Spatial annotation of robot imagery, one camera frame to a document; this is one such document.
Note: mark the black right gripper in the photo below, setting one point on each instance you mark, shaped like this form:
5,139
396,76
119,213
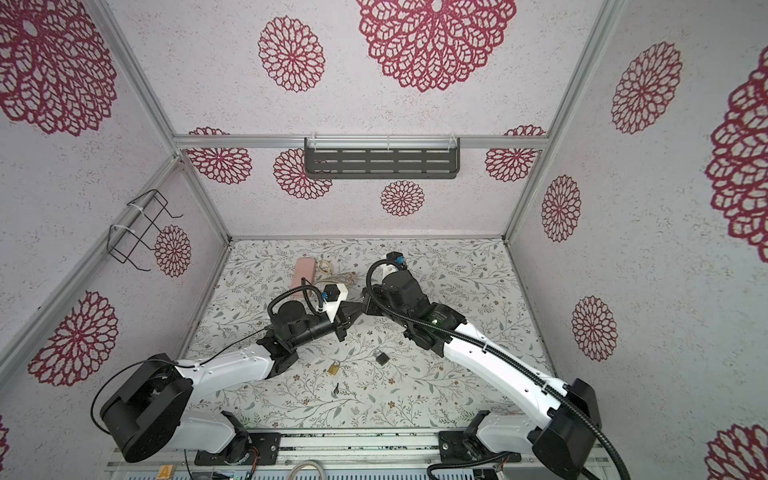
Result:
374,298

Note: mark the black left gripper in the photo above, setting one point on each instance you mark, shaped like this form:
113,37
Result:
343,322

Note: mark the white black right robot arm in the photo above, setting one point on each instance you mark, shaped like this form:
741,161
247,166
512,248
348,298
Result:
561,420

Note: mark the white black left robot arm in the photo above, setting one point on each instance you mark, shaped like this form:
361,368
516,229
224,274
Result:
149,413

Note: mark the small black square block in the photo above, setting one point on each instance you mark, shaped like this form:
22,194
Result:
382,358

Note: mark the brass padlock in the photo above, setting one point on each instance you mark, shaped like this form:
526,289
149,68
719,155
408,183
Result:
334,368

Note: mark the pink rectangular case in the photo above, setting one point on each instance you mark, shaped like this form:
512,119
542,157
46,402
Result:
305,268

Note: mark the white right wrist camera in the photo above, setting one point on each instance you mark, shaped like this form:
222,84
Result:
395,262

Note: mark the grey slotted wall shelf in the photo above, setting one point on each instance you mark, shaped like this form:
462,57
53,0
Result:
382,160

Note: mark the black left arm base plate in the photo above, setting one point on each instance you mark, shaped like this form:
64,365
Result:
257,448

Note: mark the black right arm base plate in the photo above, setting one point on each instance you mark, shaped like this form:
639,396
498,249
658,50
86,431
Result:
457,447

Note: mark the black wire wall rack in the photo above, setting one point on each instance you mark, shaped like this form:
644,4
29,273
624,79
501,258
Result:
123,239

